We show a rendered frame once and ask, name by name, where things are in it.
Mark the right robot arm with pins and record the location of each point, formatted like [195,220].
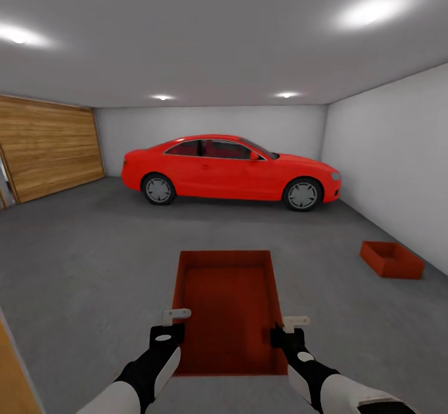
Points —
[324,388]

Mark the garage door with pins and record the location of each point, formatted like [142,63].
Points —
[46,147]

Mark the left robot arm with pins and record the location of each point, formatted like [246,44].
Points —
[142,380]

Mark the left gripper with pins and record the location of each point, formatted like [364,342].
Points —
[178,331]

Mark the car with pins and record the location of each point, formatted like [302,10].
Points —
[231,167]

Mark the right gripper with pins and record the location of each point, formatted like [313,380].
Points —
[280,339]

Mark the storage box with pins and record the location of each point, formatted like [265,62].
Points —
[390,260]
[233,299]

